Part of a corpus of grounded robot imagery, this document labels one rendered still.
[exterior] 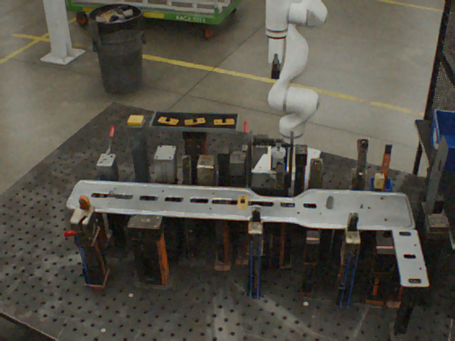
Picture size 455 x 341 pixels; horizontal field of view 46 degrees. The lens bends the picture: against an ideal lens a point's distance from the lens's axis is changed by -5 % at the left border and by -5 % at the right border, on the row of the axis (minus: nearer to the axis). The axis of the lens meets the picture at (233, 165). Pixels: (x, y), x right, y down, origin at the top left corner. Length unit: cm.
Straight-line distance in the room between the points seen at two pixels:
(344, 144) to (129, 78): 200
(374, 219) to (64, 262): 131
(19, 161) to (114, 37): 131
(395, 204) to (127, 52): 325
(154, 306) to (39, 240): 68
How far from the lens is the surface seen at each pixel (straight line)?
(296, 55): 249
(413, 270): 203
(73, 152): 317
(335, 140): 445
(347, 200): 226
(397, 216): 223
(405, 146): 451
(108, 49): 498
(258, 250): 207
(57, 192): 290
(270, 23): 206
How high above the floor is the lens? 241
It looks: 36 degrees down
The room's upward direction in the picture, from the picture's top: 1 degrees counter-clockwise
